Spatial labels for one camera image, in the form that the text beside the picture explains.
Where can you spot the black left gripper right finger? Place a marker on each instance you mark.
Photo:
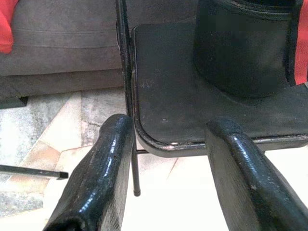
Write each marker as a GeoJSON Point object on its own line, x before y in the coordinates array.
{"type": "Point", "coordinates": [245, 180]}

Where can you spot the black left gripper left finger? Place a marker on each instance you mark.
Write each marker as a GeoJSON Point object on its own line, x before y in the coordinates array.
{"type": "Point", "coordinates": [96, 180]}

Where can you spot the black square metal bar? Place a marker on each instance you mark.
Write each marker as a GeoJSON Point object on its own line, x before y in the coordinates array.
{"type": "Point", "coordinates": [31, 171]}

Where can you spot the black folding chair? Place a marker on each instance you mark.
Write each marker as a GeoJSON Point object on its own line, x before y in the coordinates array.
{"type": "Point", "coordinates": [173, 96]}

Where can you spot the black cylindrical bag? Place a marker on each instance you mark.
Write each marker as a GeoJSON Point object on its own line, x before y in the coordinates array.
{"type": "Point", "coordinates": [240, 60]}

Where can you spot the dark brown sofa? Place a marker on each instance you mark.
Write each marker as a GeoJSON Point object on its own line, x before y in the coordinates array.
{"type": "Point", "coordinates": [60, 48]}

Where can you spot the red cushion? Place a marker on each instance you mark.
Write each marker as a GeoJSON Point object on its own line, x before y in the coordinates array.
{"type": "Point", "coordinates": [302, 48]}
{"type": "Point", "coordinates": [4, 24]}

